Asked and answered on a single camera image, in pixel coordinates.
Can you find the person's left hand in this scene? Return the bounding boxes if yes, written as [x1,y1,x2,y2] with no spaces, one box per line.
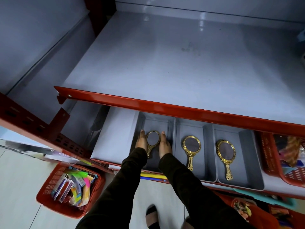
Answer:
[135,129,148,152]

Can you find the person's right hand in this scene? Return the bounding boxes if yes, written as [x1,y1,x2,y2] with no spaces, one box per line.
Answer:
[159,131,172,159]

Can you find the gold hand mirror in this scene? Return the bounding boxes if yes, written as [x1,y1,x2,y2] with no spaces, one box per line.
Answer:
[216,140,236,181]
[183,135,202,171]
[146,131,161,159]

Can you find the person's right forearm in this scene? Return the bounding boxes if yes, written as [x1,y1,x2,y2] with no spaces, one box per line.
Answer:
[158,153,253,229]

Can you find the person's left forearm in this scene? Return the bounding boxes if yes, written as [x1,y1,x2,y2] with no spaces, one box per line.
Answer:
[76,148,148,229]

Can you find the grey plastic tray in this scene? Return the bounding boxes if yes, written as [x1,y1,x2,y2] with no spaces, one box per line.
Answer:
[173,118,217,183]
[212,124,265,191]
[130,111,176,173]

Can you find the grey shelf board red edge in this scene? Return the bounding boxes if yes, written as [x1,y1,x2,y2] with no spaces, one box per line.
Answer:
[91,106,305,201]
[54,10,305,139]

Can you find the yellow paper roll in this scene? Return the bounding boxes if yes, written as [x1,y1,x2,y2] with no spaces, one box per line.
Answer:
[141,173,168,180]

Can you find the person's black sandal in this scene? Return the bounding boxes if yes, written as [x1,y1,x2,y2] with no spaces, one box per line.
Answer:
[145,205,161,229]

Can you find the pile of colourful stationery packets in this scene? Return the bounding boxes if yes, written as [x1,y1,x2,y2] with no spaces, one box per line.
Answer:
[51,166,98,208]

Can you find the colourful printed packet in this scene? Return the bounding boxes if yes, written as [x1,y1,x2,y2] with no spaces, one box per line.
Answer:
[233,200,252,222]

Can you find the clear plastic packets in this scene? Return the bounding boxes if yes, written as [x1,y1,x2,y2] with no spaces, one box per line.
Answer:
[0,138,82,165]

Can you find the red plastic basket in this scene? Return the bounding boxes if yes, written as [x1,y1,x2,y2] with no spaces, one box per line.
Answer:
[36,162,106,219]
[258,131,305,188]

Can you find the red perforated shelf upright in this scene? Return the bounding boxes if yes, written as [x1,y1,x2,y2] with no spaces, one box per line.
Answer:
[0,92,112,174]

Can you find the teal plastic basket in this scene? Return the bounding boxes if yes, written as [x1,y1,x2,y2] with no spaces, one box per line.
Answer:
[233,188,296,210]

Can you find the orange plastic basket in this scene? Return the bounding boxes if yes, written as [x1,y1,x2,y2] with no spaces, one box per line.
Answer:
[214,191,305,229]

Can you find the patterned fabric items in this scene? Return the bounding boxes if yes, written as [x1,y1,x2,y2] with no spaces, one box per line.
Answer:
[274,134,305,168]

